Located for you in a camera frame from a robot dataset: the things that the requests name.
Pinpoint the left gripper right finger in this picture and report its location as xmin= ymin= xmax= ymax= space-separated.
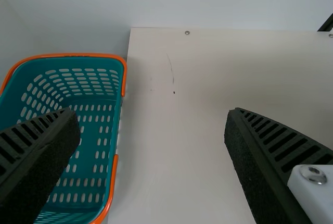
xmin=224 ymin=107 xmax=333 ymax=224

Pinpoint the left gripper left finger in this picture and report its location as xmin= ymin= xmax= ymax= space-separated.
xmin=0 ymin=107 xmax=81 ymax=224

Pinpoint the teal shopping basket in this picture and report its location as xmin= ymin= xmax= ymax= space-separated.
xmin=0 ymin=53 xmax=128 ymax=224

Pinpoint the black post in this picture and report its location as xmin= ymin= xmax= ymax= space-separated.
xmin=316 ymin=13 xmax=333 ymax=32

